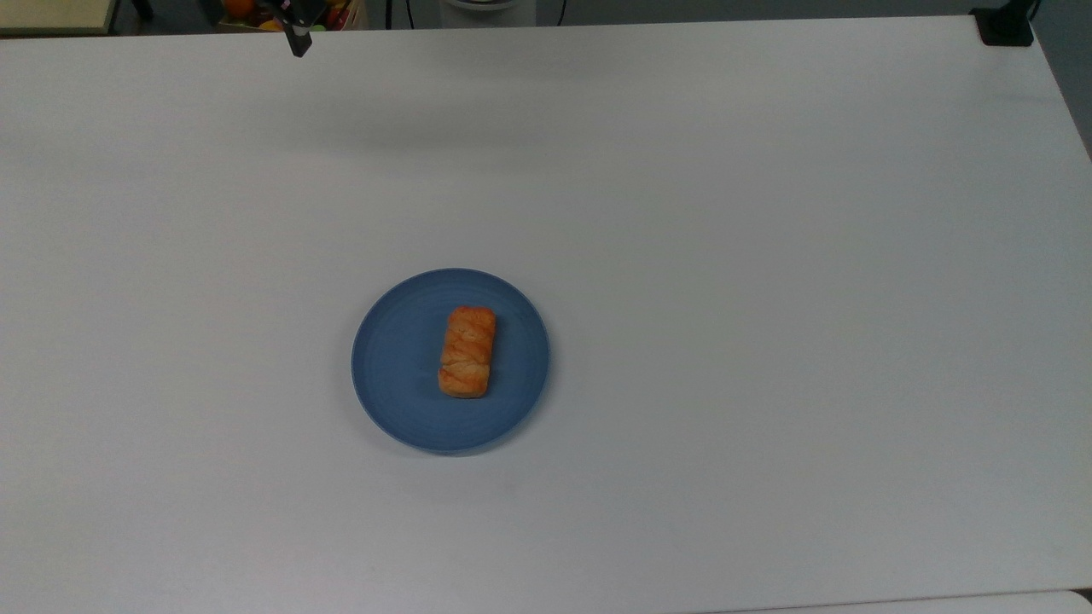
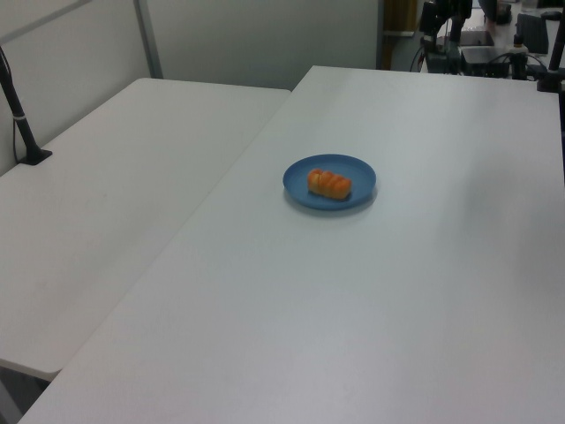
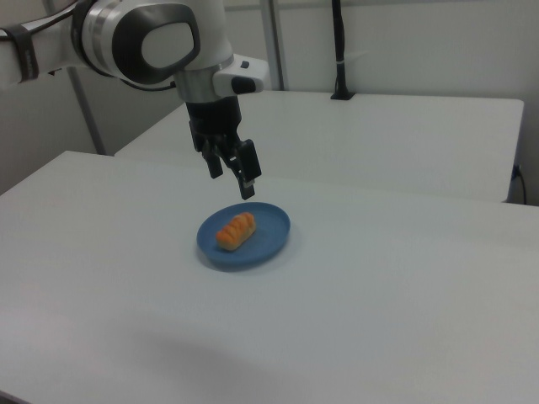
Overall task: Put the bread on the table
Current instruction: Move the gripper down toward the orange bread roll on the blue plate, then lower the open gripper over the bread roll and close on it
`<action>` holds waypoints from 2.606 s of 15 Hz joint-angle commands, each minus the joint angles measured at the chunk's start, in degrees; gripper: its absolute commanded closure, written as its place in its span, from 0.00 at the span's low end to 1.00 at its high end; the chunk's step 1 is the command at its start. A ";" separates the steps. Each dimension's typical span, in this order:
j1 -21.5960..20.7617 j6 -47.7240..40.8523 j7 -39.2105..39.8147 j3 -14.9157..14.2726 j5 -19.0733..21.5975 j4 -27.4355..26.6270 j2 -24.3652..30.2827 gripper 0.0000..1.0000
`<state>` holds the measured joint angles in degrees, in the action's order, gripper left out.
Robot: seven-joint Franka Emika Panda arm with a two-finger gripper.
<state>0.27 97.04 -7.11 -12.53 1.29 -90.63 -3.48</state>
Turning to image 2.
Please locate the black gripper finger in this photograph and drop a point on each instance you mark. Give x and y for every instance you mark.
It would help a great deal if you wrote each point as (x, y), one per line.
(429, 17)
(455, 25)

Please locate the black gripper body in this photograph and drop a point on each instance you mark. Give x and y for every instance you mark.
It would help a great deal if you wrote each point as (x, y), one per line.
(452, 8)

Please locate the orange twisted bread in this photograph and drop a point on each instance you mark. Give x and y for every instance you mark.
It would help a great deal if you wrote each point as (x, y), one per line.
(329, 183)

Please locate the black vertical pole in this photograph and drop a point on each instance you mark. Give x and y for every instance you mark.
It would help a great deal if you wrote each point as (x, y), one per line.
(456, 46)

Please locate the yellow wooden panel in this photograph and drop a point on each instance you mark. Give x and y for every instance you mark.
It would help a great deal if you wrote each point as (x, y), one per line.
(399, 15)

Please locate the grey electronics box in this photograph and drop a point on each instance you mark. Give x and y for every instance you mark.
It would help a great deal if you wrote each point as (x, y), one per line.
(483, 59)

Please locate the emergency stop button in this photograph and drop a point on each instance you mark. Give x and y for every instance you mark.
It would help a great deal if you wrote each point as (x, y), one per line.
(518, 42)

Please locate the dark flat monitor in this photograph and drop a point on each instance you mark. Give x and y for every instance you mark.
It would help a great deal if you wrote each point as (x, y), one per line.
(533, 33)

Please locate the blue round plate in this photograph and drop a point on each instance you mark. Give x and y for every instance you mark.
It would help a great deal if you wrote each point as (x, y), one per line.
(357, 185)

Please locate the black clamped camera stand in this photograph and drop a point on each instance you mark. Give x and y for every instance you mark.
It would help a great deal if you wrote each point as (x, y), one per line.
(554, 66)

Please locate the black camera stand pole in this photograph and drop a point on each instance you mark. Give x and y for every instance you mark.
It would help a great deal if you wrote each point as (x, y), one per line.
(17, 119)

